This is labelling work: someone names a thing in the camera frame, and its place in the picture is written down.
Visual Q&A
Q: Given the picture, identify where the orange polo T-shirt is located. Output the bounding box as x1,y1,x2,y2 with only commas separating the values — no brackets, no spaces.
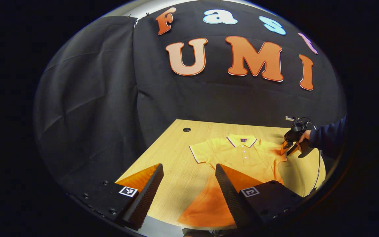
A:
177,133,289,228

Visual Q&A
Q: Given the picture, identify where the black cable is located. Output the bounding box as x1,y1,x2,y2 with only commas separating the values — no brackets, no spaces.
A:
300,117,323,195

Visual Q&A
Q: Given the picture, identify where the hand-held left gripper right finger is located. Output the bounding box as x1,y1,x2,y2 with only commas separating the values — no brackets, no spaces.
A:
215,164,305,230

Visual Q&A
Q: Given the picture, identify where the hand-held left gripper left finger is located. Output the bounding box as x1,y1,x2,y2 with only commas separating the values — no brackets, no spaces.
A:
67,163,164,231

